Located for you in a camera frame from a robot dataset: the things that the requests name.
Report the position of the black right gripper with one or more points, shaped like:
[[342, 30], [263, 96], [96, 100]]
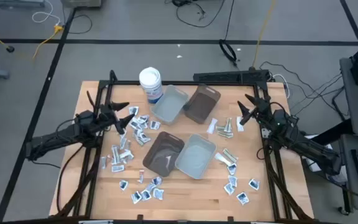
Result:
[[263, 108]]

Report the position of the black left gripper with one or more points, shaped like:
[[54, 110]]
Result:
[[106, 118]]

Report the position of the white narrow packet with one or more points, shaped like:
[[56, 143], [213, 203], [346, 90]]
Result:
[[103, 162], [128, 145], [123, 143]]

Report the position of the white long packet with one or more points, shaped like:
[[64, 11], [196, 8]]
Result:
[[212, 126], [222, 159], [139, 142], [126, 154], [239, 124]]

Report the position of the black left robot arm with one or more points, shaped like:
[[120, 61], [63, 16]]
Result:
[[57, 137]]

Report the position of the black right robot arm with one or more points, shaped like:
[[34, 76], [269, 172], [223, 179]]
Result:
[[306, 146]]

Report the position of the white wipes canister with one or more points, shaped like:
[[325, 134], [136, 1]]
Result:
[[150, 81]]

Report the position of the brown translucent plastic bin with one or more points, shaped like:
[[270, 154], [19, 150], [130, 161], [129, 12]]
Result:
[[158, 152], [202, 104]]

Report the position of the grey plastic bin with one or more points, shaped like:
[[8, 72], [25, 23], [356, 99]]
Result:
[[196, 157], [169, 105]]

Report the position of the small red tipped packet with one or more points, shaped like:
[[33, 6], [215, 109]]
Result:
[[141, 176]]

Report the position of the black floor puck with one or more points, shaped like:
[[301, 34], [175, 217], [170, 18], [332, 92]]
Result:
[[10, 48]]

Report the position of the black caster wheel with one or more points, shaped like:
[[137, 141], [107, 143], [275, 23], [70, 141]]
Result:
[[342, 210]]

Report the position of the grey metal base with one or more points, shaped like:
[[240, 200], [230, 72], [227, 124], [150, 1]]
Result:
[[17, 2]]

